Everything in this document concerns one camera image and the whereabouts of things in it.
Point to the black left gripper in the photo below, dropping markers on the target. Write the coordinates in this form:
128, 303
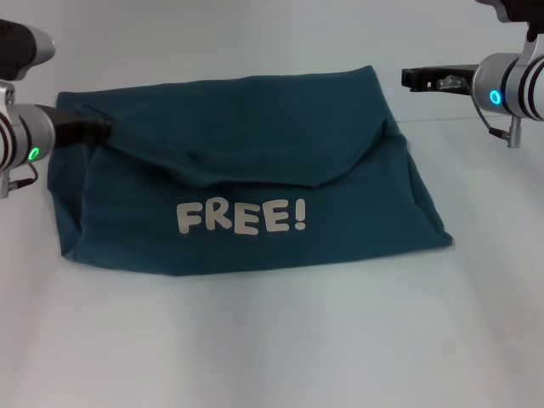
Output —
68, 126

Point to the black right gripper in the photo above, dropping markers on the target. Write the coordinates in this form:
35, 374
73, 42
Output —
450, 72

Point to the teal blue shirt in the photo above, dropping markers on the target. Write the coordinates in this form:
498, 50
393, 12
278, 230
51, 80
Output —
255, 127

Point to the metal right wrist connector plug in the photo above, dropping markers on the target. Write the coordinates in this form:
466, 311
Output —
450, 82

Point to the metal wrist connector plug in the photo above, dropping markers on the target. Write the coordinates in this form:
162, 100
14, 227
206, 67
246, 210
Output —
450, 82
6, 185

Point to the metal left wrist connector plug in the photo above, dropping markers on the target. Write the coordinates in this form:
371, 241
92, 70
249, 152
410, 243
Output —
6, 185

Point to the metal right flange connector post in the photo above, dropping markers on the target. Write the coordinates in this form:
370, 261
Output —
514, 134

